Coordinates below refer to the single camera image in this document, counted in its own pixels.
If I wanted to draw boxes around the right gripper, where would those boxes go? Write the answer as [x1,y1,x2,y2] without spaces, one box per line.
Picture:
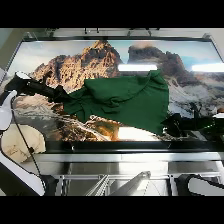
[161,113,186,138]

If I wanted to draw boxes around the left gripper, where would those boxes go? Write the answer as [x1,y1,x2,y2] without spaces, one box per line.
[49,84,73,104]

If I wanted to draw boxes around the green T-shirt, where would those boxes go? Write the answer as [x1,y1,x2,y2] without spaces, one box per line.
[62,69,170,137]

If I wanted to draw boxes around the cream garment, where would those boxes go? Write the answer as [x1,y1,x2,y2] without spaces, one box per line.
[0,124,47,164]

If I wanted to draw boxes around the black cable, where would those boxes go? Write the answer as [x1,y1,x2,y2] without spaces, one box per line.
[9,96,46,189]

